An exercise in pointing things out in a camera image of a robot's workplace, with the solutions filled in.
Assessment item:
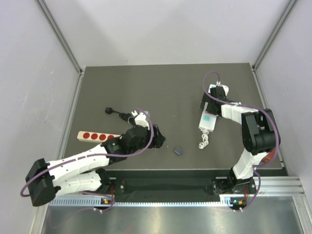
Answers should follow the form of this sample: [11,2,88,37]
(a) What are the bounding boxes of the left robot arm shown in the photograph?
[25,125,166,207]

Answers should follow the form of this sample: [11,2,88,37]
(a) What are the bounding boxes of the white power strip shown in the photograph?
[197,84,230,149]

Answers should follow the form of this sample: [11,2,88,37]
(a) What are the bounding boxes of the red cube plug adapter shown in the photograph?
[262,150,275,163]

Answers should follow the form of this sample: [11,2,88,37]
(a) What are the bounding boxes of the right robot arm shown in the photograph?
[200,85,281,194]

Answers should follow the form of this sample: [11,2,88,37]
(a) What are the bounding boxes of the white slotted cable duct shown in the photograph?
[49,196,243,208]

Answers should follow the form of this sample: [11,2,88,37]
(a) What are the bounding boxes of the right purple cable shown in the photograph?
[203,70,280,213]

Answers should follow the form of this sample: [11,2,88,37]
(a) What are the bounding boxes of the aluminium frame post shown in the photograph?
[35,0,85,159]
[254,0,309,176]

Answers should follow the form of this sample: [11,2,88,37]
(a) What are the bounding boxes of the left aluminium frame post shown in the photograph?
[35,0,85,159]

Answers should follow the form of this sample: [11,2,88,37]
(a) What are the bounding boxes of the purple cable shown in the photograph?
[19,108,155,227]
[203,70,280,213]

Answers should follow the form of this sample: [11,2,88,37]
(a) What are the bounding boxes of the wooden power strip red sockets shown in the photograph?
[77,131,120,143]

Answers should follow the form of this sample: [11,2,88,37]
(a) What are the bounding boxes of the black power cable with plug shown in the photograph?
[105,107,136,125]

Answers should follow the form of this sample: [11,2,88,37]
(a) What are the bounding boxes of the grey plug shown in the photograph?
[174,147,183,156]

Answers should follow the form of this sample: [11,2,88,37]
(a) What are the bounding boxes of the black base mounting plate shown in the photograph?
[99,177,256,195]

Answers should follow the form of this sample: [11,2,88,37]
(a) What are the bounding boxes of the right aluminium frame post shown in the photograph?
[254,0,309,176]

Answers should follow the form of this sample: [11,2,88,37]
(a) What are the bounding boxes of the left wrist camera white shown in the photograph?
[131,110,150,130]

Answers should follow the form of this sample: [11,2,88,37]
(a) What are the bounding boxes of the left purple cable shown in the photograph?
[19,108,155,227]

